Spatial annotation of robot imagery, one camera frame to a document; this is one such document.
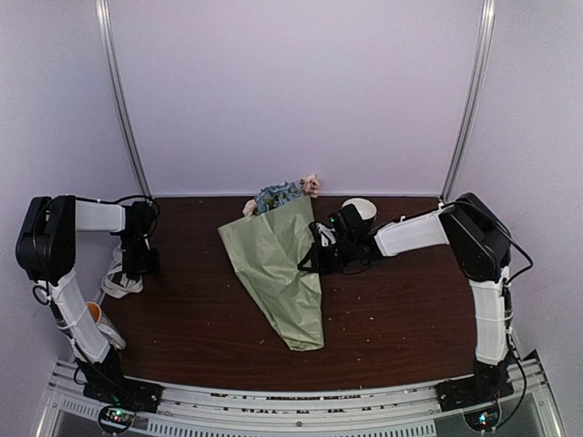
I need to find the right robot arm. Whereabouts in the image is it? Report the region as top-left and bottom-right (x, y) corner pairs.
(298, 193), (520, 411)

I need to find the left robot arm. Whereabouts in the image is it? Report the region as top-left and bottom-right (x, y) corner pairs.
(15, 195), (162, 412)

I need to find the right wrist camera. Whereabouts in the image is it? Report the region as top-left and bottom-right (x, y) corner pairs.
(309, 221), (338, 248)

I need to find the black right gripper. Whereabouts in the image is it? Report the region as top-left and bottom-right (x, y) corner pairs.
(299, 238), (355, 275)

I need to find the orange and white cup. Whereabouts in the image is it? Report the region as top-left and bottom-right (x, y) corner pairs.
(86, 302), (127, 351)

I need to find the pink and green wrapping paper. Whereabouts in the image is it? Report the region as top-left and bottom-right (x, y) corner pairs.
(218, 197), (324, 352)

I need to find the white and dark bowl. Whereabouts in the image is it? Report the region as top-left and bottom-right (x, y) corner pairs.
(342, 198), (378, 223)

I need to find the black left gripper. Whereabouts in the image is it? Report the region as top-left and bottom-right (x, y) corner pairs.
(121, 234), (159, 281)

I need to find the white ribbon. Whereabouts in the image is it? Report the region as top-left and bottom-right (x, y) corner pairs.
(100, 246), (143, 300)

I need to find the aluminium front rail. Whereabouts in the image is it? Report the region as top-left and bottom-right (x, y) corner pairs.
(34, 354), (568, 437)

